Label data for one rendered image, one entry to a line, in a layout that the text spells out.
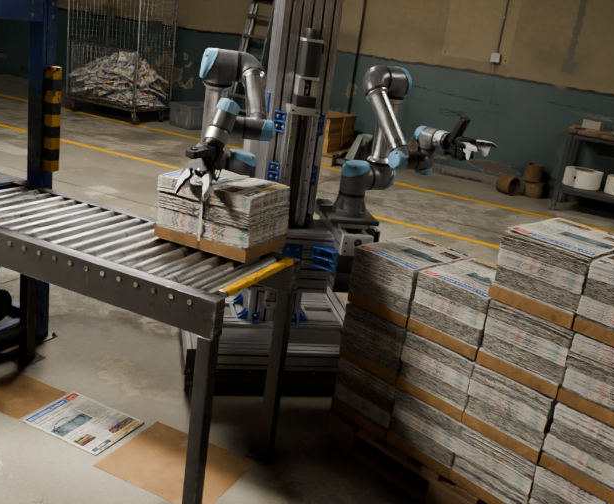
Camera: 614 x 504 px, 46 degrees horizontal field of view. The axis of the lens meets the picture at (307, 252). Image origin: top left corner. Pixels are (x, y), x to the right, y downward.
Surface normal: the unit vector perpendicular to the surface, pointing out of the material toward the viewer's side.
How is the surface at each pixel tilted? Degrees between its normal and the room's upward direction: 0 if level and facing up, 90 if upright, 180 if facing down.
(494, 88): 90
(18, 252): 90
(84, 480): 0
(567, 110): 90
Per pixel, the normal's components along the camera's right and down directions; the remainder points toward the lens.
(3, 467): 0.13, -0.94
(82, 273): -0.44, 0.22
